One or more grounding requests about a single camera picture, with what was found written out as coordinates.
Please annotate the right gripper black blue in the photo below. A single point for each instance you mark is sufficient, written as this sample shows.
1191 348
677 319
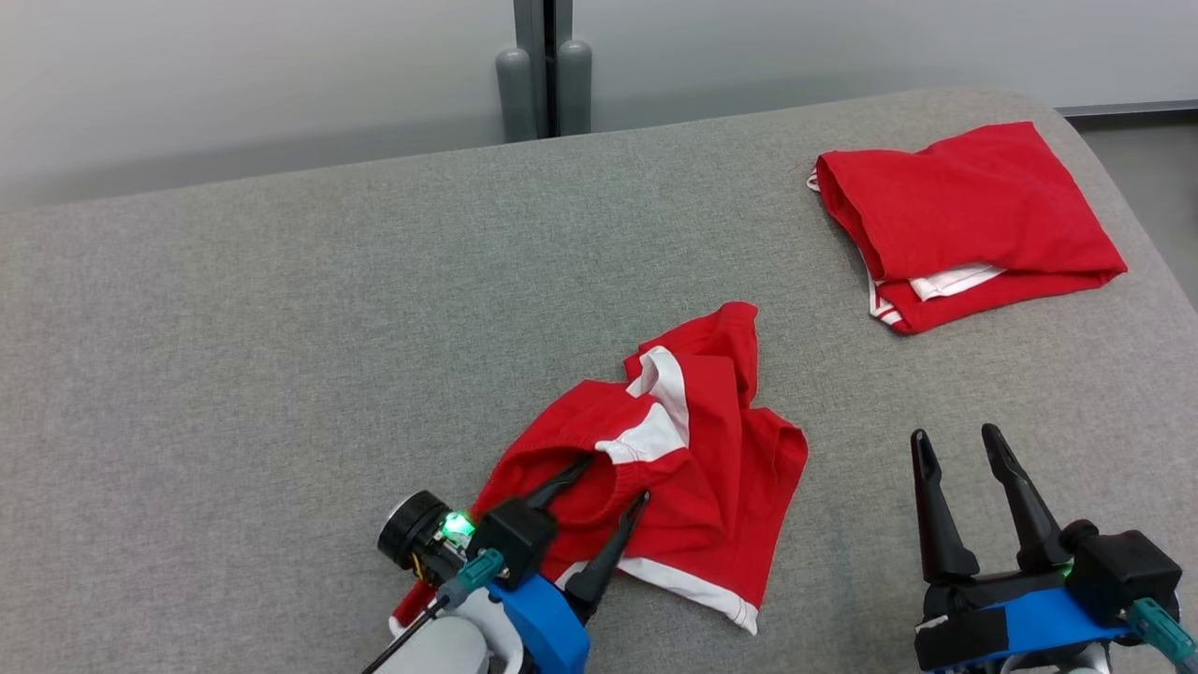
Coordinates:
1029 618

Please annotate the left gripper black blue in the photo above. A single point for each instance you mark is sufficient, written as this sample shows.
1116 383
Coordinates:
547 627

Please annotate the red shorts with white trim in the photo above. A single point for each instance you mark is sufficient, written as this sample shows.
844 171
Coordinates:
730 468

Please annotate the red white basketball jersey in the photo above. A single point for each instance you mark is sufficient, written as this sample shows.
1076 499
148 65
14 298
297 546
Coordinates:
973 206

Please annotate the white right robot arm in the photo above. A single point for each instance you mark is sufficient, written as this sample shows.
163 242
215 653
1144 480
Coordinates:
1058 663

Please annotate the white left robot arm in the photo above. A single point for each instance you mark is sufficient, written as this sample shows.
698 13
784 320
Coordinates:
449 651

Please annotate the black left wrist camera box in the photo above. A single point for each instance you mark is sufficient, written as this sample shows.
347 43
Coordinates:
513 538

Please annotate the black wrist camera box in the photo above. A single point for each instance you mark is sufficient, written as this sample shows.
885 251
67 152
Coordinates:
513 538
1123 571

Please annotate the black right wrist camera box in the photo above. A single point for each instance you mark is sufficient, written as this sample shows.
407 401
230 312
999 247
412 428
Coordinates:
1123 571

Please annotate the grey partition post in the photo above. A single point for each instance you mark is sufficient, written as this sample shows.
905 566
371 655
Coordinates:
545 75

